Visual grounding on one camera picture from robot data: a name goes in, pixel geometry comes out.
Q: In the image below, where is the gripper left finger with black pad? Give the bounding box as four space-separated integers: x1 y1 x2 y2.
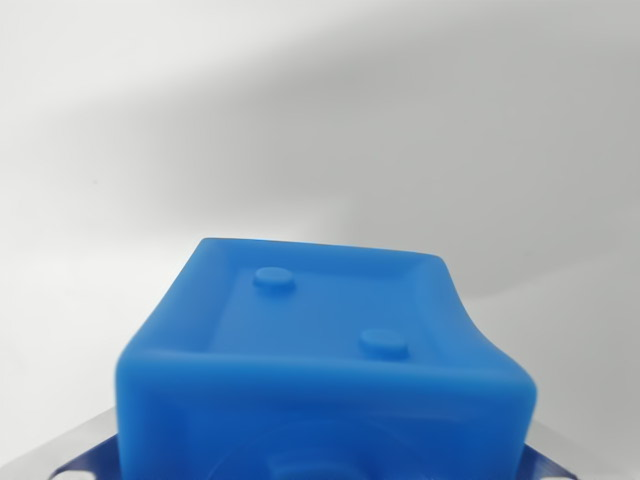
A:
45 404 119 480

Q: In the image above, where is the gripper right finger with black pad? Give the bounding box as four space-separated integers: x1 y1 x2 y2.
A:
519 430 599 480

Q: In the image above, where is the blue cube with number two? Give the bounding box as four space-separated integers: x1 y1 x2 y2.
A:
113 237 539 480

